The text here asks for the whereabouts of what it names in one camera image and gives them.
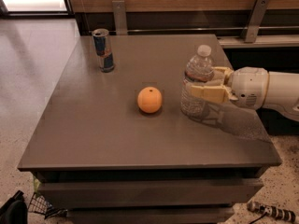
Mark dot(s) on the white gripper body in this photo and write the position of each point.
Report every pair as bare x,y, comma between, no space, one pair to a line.
249,86

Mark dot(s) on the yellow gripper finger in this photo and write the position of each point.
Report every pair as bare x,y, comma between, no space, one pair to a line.
214,94
222,74

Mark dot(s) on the clear plastic water bottle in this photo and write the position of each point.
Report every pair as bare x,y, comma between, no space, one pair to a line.
198,71

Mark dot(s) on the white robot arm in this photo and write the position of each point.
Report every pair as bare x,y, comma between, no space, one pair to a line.
282,93

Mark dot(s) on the orange fruit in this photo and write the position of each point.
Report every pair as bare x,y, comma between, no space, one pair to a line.
149,100

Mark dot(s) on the grey drawer cabinet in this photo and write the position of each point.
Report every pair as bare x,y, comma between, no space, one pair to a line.
104,160

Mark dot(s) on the blue silver energy drink can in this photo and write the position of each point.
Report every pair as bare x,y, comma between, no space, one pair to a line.
103,49

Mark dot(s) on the black bag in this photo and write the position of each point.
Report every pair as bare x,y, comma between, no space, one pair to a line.
14,210

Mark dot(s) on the grey wall shelf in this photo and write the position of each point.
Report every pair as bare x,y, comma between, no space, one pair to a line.
262,41

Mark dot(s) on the right metal wall bracket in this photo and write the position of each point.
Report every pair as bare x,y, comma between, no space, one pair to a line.
250,32

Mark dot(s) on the metal wall bracket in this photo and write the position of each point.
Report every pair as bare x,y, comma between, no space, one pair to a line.
250,32
119,13

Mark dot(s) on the left metal wall bracket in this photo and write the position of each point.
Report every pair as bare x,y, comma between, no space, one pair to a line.
119,13

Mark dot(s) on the black white striped handle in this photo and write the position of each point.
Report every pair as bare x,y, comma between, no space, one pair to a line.
272,211

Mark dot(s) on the black wire basket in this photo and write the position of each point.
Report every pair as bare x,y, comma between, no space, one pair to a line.
39,205

